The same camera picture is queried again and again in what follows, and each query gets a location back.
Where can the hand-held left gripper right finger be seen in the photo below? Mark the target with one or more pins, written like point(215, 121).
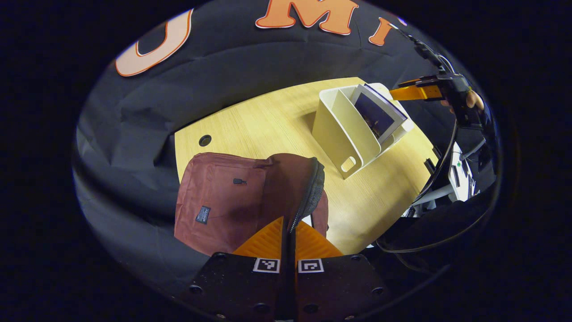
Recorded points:
point(339, 286)

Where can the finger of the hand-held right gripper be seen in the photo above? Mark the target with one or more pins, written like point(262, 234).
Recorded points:
point(415, 93)
point(420, 82)

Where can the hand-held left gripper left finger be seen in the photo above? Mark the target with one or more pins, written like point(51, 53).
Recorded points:
point(232, 286)

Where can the blue spine book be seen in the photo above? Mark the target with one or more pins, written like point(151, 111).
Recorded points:
point(380, 114)

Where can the cream bookshelf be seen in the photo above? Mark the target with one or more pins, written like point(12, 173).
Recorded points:
point(344, 129)

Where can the maroon schoolbag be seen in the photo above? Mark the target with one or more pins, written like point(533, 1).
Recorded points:
point(214, 192)

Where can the white electronic device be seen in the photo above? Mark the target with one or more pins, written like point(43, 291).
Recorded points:
point(462, 176)

